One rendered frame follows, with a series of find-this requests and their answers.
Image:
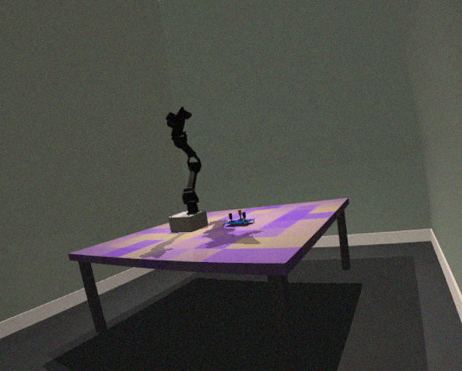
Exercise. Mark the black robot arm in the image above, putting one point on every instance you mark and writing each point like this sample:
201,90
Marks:
188,194

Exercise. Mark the blue circuit board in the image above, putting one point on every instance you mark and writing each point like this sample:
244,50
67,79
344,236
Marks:
239,221

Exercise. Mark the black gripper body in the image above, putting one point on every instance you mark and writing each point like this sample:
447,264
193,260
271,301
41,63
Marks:
178,125

